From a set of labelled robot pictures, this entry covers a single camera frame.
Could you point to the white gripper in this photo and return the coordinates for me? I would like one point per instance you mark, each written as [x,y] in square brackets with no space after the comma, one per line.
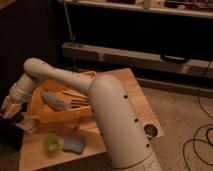
[17,95]

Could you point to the dark purple grapes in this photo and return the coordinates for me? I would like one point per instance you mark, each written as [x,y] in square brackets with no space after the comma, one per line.
[19,117]

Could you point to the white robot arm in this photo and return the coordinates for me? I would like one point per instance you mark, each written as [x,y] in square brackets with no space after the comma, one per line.
[113,113]

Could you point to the white paper cup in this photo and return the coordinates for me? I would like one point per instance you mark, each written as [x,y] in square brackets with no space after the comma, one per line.
[28,124]

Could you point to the yellow plastic bin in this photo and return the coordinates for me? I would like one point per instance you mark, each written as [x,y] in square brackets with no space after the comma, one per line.
[41,111]

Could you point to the grey cloth in bin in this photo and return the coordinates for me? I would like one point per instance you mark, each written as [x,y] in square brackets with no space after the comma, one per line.
[54,102]

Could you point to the green small bowl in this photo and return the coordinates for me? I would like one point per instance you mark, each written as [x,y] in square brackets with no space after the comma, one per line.
[51,143]

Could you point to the wooden table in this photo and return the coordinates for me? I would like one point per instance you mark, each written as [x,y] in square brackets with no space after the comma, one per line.
[33,155]

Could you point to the blue sponge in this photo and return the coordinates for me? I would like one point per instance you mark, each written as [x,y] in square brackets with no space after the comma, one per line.
[73,144]

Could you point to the grey metal shelf beam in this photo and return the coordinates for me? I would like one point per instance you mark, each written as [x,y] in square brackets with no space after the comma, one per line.
[136,59]

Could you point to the wooden handled brush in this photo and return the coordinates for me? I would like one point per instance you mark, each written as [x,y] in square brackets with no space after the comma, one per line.
[76,97]

